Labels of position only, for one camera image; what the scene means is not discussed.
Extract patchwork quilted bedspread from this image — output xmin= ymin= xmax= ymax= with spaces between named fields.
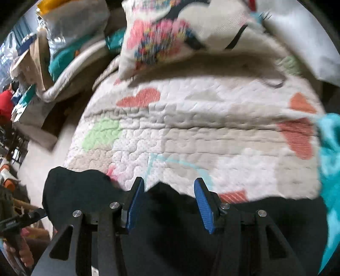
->
xmin=64 ymin=49 xmax=324 ymax=202

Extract turquoise fleece blanket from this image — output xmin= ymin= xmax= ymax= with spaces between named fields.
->
xmin=317 ymin=113 xmax=339 ymax=275

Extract brown cardboard box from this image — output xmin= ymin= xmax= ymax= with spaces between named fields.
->
xmin=10 ymin=29 xmax=54 ymax=92

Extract floral print cushion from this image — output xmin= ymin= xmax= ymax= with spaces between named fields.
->
xmin=118 ymin=0 xmax=271 ymax=80

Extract person in red shirt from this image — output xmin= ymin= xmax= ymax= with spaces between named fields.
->
xmin=0 ymin=83 xmax=14 ymax=125

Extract black pants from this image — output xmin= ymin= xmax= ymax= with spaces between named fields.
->
xmin=43 ymin=167 xmax=328 ymax=275

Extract clear plastic bag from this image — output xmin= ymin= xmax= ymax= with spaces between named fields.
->
xmin=42 ymin=1 xmax=110 ymax=58

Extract person's left hand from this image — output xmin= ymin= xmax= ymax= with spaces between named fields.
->
xmin=3 ymin=236 xmax=34 ymax=269

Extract folded beige quilt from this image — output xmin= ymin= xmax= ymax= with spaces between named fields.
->
xmin=36 ymin=40 xmax=109 ymax=103

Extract teal folded cloth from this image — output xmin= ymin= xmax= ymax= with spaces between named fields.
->
xmin=48 ymin=35 xmax=91 ymax=82

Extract yellow bag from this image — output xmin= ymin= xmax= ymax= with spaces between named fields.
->
xmin=37 ymin=0 xmax=72 ymax=15

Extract teal package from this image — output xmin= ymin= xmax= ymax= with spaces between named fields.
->
xmin=105 ymin=28 xmax=126 ymax=54

